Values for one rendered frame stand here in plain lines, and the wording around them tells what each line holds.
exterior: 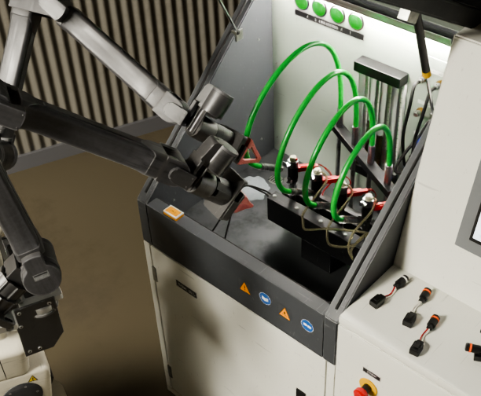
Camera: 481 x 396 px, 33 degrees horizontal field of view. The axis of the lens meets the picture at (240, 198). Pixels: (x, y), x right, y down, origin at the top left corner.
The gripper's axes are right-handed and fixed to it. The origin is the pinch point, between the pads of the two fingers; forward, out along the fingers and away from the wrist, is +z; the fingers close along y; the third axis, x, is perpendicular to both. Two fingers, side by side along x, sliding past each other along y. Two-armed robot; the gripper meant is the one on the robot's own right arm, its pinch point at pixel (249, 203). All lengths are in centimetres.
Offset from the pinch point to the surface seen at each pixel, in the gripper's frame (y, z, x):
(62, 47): -24, 66, 200
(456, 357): 0, 32, -46
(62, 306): -101, 72, 109
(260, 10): 37, 20, 54
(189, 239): -22.7, 18.7, 25.8
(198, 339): -53, 49, 27
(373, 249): 7.0, 25.2, -17.4
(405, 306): 0.7, 33.2, -28.6
